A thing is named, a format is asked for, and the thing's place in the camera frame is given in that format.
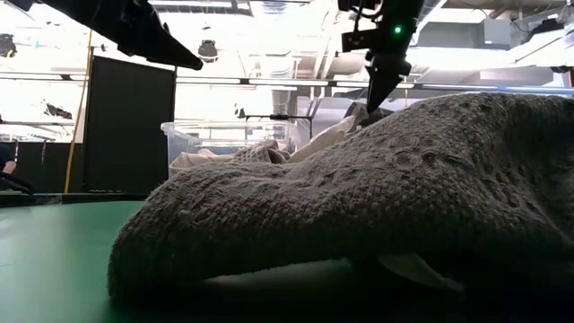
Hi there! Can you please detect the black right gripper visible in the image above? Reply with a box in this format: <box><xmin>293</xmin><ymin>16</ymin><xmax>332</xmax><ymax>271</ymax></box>
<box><xmin>363</xmin><ymin>48</ymin><xmax>413</xmax><ymax>115</ymax></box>

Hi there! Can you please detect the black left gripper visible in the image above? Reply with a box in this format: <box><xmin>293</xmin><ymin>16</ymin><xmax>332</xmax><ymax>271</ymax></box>
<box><xmin>42</xmin><ymin>0</ymin><xmax>204</xmax><ymax>71</ymax></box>

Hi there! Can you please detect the plain white towel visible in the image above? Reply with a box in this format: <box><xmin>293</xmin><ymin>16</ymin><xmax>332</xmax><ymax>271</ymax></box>
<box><xmin>288</xmin><ymin>102</ymin><xmax>376</xmax><ymax>164</ymax></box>

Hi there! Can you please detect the dark gray knit towel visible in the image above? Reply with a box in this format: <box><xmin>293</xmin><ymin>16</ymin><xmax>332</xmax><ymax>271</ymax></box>
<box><xmin>106</xmin><ymin>92</ymin><xmax>574</xmax><ymax>310</ymax></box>

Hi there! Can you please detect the light gray towel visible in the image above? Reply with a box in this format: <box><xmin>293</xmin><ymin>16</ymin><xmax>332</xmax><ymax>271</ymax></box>
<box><xmin>229</xmin><ymin>139</ymin><xmax>292</xmax><ymax>166</ymax></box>

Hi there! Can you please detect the black standing panel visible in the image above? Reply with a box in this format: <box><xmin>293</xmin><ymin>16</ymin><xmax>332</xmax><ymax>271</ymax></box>
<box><xmin>83</xmin><ymin>46</ymin><xmax>178</xmax><ymax>195</ymax></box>

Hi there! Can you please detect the clear plastic bin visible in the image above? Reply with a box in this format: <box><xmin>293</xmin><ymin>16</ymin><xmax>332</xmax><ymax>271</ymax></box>
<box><xmin>160</xmin><ymin>119</ymin><xmax>298</xmax><ymax>177</ymax></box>

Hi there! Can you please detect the person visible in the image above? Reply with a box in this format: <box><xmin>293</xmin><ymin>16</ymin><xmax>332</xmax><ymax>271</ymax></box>
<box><xmin>0</xmin><ymin>142</ymin><xmax>19</xmax><ymax>177</ymax></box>

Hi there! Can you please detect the green table mat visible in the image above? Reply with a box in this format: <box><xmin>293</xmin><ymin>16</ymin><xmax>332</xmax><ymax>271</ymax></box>
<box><xmin>0</xmin><ymin>200</ymin><xmax>574</xmax><ymax>323</ymax></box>

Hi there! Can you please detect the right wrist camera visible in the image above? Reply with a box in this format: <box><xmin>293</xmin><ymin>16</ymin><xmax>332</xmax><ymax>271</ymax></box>
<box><xmin>340</xmin><ymin>29</ymin><xmax>374</xmax><ymax>54</ymax></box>

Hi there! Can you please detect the yellow cable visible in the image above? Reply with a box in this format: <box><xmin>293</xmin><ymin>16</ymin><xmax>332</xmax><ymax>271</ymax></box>
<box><xmin>63</xmin><ymin>29</ymin><xmax>94</xmax><ymax>195</ymax></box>

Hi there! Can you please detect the black wall fixture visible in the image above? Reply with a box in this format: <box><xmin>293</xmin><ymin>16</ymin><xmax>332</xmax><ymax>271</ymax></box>
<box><xmin>43</xmin><ymin>102</ymin><xmax>74</xmax><ymax>121</ymax></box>

